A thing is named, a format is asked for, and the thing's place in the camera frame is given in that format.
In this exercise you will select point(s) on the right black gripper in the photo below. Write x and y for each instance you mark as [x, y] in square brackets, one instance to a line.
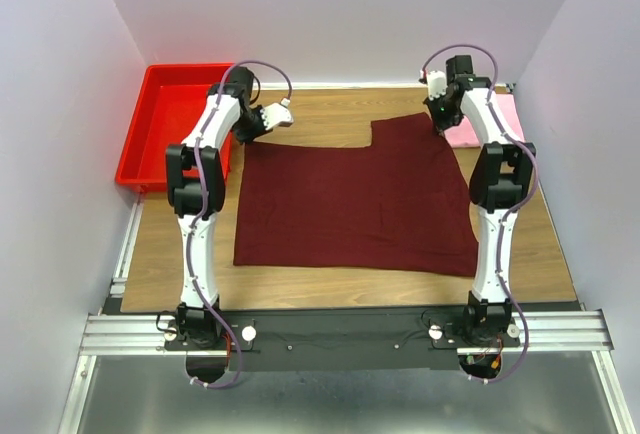
[440, 125]

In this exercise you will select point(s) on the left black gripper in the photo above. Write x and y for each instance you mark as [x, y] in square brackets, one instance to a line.
[248, 138]

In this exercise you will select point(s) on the maroon t shirt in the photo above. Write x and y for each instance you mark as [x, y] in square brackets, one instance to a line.
[399, 203]

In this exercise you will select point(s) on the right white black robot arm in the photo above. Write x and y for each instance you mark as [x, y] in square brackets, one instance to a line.
[502, 181]

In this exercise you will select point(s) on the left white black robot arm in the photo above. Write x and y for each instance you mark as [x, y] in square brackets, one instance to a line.
[196, 190]

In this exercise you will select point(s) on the folded pink t shirt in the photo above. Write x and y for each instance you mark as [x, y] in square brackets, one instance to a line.
[481, 124]

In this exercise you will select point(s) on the red plastic bin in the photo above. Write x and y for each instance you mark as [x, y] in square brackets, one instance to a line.
[171, 100]

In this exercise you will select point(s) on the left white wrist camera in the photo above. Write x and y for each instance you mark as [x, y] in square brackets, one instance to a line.
[276, 115]

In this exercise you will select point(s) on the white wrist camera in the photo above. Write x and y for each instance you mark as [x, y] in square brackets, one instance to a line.
[437, 84]
[276, 115]

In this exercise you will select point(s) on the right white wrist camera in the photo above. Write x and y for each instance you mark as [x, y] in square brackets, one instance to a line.
[437, 84]

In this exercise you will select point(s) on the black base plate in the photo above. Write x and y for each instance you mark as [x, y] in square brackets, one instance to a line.
[436, 337]

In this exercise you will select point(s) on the aluminium frame rail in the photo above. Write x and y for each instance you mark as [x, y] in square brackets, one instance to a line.
[543, 332]

